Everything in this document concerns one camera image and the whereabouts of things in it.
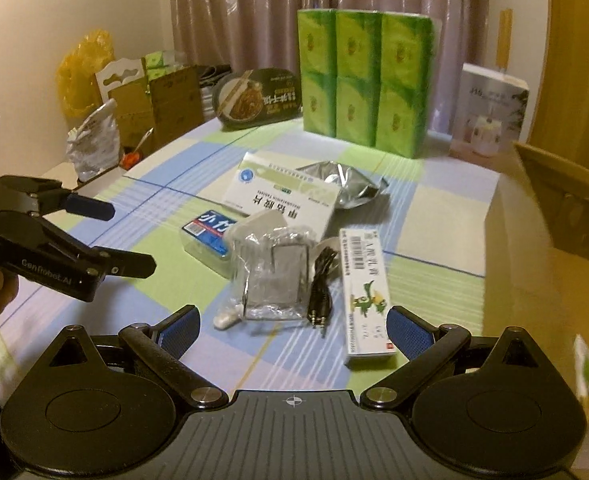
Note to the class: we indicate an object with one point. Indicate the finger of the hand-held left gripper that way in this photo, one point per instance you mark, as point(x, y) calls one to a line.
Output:
point(99, 265)
point(87, 207)

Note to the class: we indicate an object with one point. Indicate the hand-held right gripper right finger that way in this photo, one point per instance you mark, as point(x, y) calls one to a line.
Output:
point(405, 331)

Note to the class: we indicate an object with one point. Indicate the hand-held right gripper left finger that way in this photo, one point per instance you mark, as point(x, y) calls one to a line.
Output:
point(180, 331)

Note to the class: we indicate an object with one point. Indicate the green white ointment box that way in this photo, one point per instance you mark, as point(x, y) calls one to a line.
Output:
point(367, 290)

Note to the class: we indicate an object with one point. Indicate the clear box with blue label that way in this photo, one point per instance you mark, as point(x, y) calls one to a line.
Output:
point(207, 240)

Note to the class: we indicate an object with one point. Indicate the clear bag with grey item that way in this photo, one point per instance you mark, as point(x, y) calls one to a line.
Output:
point(274, 270)

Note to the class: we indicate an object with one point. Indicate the large brown cardboard box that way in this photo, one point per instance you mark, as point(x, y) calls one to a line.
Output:
point(539, 240)

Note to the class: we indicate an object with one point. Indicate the crumpled white bag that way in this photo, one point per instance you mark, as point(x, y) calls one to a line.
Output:
point(94, 145)

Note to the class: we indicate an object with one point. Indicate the small red object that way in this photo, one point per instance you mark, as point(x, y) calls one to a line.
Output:
point(130, 160)

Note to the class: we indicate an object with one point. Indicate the brown cardboard carton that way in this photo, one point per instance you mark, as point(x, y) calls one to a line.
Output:
point(159, 110)

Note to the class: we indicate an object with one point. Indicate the yellow plastic bag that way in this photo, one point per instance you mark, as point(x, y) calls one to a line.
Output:
point(82, 75)

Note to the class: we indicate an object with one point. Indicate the white die-cut carton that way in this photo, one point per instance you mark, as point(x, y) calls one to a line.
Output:
point(119, 77)

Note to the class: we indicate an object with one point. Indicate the silver foil bag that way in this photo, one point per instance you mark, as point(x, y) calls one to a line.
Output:
point(347, 182)

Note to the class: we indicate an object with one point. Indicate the small green tissue pack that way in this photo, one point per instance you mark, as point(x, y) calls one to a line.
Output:
point(162, 62)

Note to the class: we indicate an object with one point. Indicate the white green medicine box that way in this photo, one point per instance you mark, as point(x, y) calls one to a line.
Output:
point(279, 195)

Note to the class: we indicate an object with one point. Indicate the dark instant noodle bowl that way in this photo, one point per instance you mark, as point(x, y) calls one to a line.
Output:
point(257, 95)

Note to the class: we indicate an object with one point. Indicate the white humidifier box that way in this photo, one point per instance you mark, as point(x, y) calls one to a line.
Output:
point(489, 110)

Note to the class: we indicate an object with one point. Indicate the pinkish brown curtain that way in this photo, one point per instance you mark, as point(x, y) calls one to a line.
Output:
point(254, 15)

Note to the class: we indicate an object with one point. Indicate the green tissue multipack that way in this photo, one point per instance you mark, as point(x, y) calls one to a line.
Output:
point(364, 75)

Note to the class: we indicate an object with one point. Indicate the wooden door panel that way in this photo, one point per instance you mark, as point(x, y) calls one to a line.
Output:
point(574, 60)

